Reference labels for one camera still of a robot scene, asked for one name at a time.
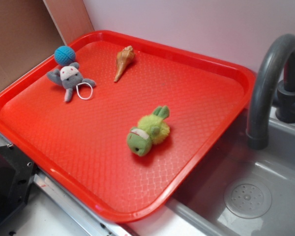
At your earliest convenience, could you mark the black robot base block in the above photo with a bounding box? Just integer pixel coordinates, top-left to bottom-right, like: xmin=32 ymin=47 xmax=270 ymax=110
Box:
xmin=0 ymin=146 xmax=36 ymax=227

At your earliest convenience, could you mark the gray plush animal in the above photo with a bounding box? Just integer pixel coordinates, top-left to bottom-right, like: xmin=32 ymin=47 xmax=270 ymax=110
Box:
xmin=46 ymin=62 xmax=96 ymax=103

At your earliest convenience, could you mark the green plush frog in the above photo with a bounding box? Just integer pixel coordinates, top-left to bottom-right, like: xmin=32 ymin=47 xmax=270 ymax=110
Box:
xmin=126 ymin=106 xmax=170 ymax=157

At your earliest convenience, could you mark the red plastic tray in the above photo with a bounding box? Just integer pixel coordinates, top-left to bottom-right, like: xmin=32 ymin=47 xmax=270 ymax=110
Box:
xmin=0 ymin=31 xmax=255 ymax=223

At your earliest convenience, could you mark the tan conch seashell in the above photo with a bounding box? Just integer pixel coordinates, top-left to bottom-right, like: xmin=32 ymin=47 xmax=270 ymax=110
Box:
xmin=114 ymin=45 xmax=136 ymax=83

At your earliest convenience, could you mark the blue knitted ball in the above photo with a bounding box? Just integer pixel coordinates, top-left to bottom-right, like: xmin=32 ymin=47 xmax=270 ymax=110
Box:
xmin=54 ymin=46 xmax=76 ymax=66

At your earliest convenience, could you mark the gray plastic sink basin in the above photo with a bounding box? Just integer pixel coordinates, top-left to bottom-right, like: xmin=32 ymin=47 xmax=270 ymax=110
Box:
xmin=167 ymin=113 xmax=295 ymax=236

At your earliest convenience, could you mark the round sink drain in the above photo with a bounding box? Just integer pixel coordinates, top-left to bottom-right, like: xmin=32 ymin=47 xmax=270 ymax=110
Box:
xmin=224 ymin=178 xmax=272 ymax=219

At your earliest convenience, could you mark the gray toy faucet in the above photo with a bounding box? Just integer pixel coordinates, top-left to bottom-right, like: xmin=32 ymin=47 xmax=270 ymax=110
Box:
xmin=246 ymin=34 xmax=295 ymax=150

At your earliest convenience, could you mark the brown cardboard panel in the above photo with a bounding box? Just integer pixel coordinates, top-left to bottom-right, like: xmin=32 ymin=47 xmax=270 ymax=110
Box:
xmin=0 ymin=0 xmax=93 ymax=92

